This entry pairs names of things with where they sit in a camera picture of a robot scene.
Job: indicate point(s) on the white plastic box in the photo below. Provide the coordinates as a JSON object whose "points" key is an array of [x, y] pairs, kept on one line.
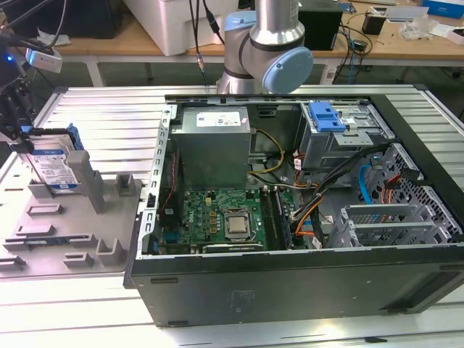
{"points": [[163, 25]]}

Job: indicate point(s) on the clear plastic bag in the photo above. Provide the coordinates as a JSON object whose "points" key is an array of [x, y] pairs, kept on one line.
{"points": [[418, 29]]}

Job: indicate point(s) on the grey parts rack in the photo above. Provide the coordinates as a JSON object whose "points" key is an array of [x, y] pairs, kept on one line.
{"points": [[72, 224]]}

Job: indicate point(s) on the silver CPU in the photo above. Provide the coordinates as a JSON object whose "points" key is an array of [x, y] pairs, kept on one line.
{"points": [[237, 224]]}

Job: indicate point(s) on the crumpled white paper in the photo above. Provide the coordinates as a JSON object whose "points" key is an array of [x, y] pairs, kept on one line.
{"points": [[52, 38]]}

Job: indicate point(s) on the green motherboard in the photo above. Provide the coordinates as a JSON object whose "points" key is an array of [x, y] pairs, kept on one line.
{"points": [[203, 221]]}

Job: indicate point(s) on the small black box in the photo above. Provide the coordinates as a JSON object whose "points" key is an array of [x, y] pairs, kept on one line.
{"points": [[373, 23]]}

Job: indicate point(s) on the metal optical drive cage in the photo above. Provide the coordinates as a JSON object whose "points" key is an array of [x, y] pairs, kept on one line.
{"points": [[326, 152]]}

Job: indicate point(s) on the hard disk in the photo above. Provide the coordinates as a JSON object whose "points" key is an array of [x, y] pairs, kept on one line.
{"points": [[50, 166]]}

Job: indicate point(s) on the blue plastic latch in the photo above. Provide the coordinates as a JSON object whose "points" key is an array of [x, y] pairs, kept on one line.
{"points": [[326, 117]]}

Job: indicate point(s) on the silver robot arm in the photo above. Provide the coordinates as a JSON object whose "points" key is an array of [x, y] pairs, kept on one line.
{"points": [[275, 40]]}

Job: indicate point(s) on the wooden desk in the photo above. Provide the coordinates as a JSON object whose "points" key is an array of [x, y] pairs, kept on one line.
{"points": [[108, 45]]}

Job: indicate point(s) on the grey power supply unit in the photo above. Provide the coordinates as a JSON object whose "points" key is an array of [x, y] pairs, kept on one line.
{"points": [[210, 156]]}

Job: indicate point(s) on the CPU socket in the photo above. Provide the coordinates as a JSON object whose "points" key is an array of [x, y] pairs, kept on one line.
{"points": [[225, 236]]}

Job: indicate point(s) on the black case fan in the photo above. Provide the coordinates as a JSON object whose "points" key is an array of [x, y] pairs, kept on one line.
{"points": [[170, 203]]}

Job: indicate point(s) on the black computer tower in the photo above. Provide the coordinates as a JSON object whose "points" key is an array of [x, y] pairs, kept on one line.
{"points": [[320, 29]]}

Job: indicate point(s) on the metal disk bay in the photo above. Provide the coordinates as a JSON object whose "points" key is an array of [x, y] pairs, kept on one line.
{"points": [[380, 212]]}

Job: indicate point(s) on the black RAM stick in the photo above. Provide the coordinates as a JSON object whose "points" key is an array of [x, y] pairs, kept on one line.
{"points": [[282, 217], [272, 217]]}

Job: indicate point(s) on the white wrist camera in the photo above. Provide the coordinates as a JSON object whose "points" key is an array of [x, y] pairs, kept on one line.
{"points": [[43, 61]]}

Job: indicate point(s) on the black PC case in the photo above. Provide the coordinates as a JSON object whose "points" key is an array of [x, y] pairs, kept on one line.
{"points": [[290, 290]]}

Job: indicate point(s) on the blue cardboard box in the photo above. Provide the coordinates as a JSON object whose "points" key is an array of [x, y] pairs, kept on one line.
{"points": [[444, 7]]}

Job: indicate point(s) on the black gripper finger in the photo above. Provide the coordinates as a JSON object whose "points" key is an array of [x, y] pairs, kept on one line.
{"points": [[27, 105], [20, 146]]}

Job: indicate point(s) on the graphics card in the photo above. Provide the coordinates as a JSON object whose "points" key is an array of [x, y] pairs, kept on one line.
{"points": [[232, 249]]}

